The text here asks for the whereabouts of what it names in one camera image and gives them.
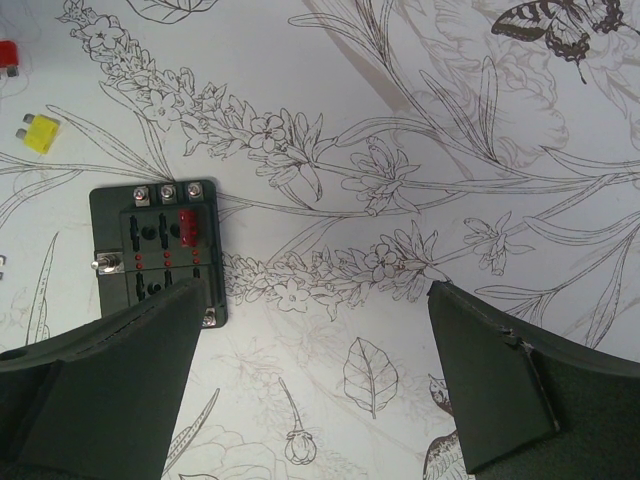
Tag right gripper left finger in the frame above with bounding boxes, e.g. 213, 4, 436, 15
1, 280, 206, 479

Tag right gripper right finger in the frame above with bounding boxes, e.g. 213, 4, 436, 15
428, 282, 639, 474

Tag black fuse box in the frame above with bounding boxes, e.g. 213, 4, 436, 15
89, 179, 229, 329

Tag red blade fuse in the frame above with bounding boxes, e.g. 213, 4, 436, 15
179, 209, 199, 248
0, 40, 19, 77

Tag yellow blade fuse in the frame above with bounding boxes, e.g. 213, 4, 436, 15
16, 113, 60, 154

